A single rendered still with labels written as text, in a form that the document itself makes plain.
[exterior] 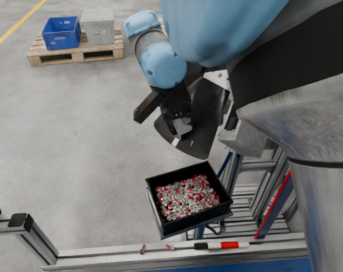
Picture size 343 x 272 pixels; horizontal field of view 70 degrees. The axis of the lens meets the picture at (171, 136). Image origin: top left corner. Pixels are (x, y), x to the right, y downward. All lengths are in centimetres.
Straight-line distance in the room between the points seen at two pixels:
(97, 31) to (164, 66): 311
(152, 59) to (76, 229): 147
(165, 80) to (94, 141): 183
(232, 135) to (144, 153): 138
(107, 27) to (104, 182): 218
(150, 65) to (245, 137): 42
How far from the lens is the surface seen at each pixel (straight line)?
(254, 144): 79
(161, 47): 43
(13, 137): 258
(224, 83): 77
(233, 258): 73
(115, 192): 184
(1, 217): 60
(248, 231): 165
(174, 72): 44
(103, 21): 346
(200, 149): 72
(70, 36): 357
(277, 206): 59
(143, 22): 52
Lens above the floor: 149
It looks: 43 degrees down
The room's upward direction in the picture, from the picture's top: straight up
